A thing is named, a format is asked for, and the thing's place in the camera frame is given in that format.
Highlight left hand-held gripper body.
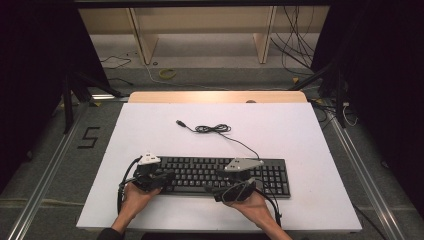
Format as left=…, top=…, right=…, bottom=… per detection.
left=132, top=152, right=168, bottom=193

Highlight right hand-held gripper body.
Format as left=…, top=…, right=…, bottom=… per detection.
left=213, top=157, right=265, bottom=204

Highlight black keyboard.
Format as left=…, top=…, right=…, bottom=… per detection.
left=148, top=155, right=292, bottom=200

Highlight person's right hand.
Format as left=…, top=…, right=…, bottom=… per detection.
left=229, top=190, right=274, bottom=229

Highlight person's left hand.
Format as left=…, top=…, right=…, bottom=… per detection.
left=119, top=182, right=163, bottom=222

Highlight white table cover board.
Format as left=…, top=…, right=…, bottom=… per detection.
left=75, top=102, right=364, bottom=234

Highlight light wooden table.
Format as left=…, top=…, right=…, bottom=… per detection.
left=128, top=90, right=308, bottom=104

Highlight yellow tape roll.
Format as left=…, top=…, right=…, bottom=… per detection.
left=158, top=68, right=177, bottom=81

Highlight black metal stand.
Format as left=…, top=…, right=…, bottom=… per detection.
left=61, top=68, right=125, bottom=135
left=288, top=59, right=348, bottom=130

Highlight light wooden shelf unit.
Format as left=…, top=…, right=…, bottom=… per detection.
left=78, top=5, right=331, bottom=66

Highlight black curtain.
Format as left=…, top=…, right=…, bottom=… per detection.
left=311, top=0, right=424, bottom=224
left=0, top=0, right=112, bottom=196

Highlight left hand-held gripper cable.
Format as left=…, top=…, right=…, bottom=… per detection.
left=116, top=156, right=143, bottom=215

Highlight black keyboard cable with plug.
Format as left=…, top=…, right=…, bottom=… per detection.
left=175, top=119, right=261, bottom=160

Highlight aluminium floor rail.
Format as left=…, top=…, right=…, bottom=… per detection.
left=328, top=109, right=406, bottom=240
left=6, top=103, right=88, bottom=240

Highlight tangled floor cables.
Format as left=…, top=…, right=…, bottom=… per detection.
left=309, top=98, right=360, bottom=128

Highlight thin black floor cable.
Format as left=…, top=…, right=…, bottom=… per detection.
left=99, top=55, right=133, bottom=70

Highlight hanging black cable bundle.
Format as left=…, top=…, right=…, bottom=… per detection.
left=269, top=5, right=317, bottom=77

